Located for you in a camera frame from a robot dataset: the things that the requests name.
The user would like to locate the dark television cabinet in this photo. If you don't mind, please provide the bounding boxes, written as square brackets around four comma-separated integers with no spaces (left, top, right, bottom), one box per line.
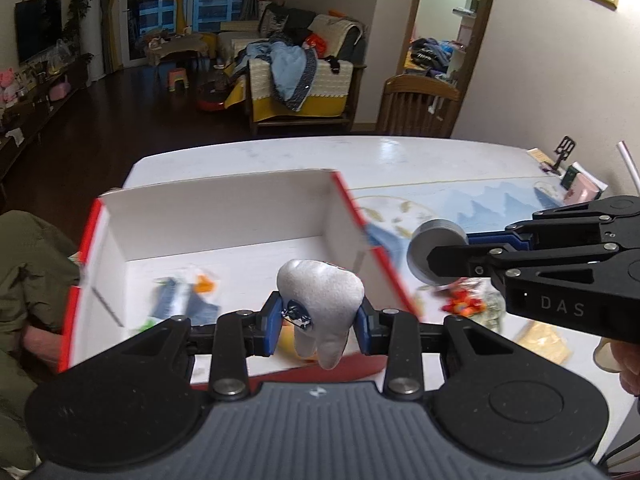
[0,55,93,181]

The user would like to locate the black phone stand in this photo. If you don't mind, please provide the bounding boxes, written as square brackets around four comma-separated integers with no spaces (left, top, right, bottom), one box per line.
[542,136,576,176]

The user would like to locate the white tube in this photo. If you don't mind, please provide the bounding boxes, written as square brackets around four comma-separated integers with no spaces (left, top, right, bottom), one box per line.
[616,141,640,196]

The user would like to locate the pile of blue clothes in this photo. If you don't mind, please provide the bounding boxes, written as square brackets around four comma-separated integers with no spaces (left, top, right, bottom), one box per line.
[235,37,318,111]

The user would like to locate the blue mountain print table mat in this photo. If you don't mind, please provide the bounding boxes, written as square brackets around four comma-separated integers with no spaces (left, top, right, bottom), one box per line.
[350,177,601,321]

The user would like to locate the bed with clothes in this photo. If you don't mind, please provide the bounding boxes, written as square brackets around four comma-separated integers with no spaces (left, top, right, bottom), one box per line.
[407,37,468,78]

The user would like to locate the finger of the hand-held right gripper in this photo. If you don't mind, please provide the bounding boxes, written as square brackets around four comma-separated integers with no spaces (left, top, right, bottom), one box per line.
[467,198,617,252]
[426,242,621,287]

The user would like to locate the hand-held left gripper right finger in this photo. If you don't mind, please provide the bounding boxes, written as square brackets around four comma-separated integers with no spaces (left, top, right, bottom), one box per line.
[354,300,501,402]

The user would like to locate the tan bread bar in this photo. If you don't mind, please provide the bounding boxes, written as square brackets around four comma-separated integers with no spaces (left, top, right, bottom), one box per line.
[515,320,573,366]

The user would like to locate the wall shelf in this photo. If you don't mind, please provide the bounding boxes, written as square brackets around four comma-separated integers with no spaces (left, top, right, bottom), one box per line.
[452,0,486,56]

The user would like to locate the white tooth plush keychain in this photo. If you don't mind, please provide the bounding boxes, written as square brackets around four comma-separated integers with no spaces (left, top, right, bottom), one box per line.
[276,259,365,370]

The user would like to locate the white and red cardboard box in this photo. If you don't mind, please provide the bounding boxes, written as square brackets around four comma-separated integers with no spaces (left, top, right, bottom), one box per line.
[57,169,423,391]

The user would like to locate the person's right hand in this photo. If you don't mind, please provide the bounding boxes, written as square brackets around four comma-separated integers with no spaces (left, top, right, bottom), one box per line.
[594,336,640,398]

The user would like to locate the red floor item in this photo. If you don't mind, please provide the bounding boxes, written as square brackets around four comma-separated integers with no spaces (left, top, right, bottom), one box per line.
[195,85,226,112]

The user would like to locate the wooden chair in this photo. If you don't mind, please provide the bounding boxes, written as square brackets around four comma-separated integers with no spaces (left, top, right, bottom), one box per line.
[376,74,462,138]

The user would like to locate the grey tape roll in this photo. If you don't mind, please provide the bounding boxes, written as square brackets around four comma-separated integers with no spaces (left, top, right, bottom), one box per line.
[407,219,468,287]

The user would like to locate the black television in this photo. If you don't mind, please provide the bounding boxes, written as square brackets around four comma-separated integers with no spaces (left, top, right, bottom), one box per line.
[14,0,63,66]

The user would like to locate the hanging green plant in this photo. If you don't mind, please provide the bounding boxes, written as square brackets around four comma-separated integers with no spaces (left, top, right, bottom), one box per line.
[62,0,93,41]

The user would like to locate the olive green clothing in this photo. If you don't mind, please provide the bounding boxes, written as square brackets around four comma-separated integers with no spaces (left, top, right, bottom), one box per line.
[0,210,83,471]

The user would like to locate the white standing air conditioner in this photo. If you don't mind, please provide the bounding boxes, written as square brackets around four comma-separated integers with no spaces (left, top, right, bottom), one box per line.
[80,0,106,81]

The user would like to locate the glass balcony door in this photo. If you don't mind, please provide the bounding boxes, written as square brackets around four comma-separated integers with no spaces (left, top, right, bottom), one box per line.
[127,0,266,63]

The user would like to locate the black cable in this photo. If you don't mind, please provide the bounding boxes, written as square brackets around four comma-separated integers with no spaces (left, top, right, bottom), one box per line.
[597,437,640,468]

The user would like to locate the coffee table with cloth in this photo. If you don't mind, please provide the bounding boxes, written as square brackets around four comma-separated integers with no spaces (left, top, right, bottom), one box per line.
[142,32,211,78]

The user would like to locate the small orange item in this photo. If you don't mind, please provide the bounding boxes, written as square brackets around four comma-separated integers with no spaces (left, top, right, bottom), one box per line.
[192,272,221,295]

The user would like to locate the sofa with yellow cover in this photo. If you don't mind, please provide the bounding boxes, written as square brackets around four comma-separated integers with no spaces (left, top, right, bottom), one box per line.
[217,7,368,136]

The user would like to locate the green and white packet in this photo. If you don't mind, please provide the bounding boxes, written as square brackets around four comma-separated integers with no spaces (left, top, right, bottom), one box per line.
[472,285,506,331]

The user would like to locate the yellow giraffe toy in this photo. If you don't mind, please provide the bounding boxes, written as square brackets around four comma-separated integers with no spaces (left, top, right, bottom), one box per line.
[167,0,188,33]

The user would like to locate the pink plush toy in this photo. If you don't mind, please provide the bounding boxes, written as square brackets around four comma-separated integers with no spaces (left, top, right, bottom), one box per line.
[0,67,18,103]

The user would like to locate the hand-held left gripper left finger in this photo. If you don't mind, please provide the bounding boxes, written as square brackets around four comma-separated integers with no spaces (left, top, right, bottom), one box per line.
[127,291,287,402]

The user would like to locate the yellow card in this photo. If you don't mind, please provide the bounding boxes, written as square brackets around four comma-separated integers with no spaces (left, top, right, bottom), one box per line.
[526,147,556,168]

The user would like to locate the blue and white packet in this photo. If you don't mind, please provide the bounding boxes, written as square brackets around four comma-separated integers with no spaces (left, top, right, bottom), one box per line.
[142,276,223,332]

